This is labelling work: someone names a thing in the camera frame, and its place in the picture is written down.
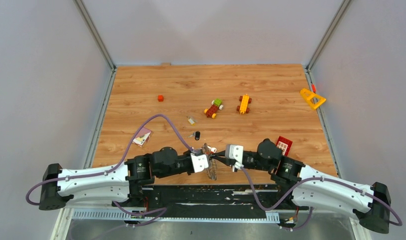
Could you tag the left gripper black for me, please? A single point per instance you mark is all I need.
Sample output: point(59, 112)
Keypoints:
point(188, 152)

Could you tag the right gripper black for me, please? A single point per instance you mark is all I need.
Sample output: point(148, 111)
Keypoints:
point(221, 158)

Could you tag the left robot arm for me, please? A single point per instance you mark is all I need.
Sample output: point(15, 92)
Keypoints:
point(113, 183)

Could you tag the key with black fob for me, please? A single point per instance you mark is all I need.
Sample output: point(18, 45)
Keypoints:
point(196, 135)

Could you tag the red playing card deck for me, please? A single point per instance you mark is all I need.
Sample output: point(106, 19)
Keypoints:
point(142, 137)

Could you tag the red yellow toy brick car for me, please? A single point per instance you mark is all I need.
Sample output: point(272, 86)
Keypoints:
point(216, 105)

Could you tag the red window brick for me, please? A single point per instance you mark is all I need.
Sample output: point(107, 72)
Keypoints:
point(284, 144)

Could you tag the yellow brown toy brick car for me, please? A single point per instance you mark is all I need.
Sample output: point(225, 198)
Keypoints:
point(243, 107)

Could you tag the yellow triangular brick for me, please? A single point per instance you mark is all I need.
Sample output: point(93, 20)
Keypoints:
point(312, 99)

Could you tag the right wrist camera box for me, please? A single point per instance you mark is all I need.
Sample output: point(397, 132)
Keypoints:
point(235, 152)

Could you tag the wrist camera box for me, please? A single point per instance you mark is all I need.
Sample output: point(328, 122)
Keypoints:
point(200, 162)
point(235, 152)

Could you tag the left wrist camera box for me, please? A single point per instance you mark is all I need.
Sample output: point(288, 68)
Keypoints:
point(200, 162)

